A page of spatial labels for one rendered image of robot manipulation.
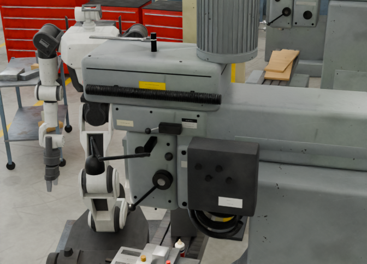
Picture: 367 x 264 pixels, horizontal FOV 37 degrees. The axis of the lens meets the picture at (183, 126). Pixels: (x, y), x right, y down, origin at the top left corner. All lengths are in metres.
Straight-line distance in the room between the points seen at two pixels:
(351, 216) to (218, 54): 0.65
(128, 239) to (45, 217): 1.45
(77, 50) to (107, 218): 0.95
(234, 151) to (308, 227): 0.41
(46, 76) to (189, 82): 1.18
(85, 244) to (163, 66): 1.63
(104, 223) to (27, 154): 2.57
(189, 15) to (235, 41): 1.93
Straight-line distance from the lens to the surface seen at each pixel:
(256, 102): 1.76
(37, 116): 5.52
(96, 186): 2.79
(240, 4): 1.67
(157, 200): 1.99
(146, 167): 1.93
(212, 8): 1.68
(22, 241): 4.25
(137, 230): 3.20
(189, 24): 3.62
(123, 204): 3.14
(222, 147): 1.54
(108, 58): 1.79
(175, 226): 2.51
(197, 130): 1.79
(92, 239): 3.17
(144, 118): 1.82
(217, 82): 1.71
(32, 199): 4.73
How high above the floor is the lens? 2.42
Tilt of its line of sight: 25 degrees down
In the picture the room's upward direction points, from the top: 1 degrees counter-clockwise
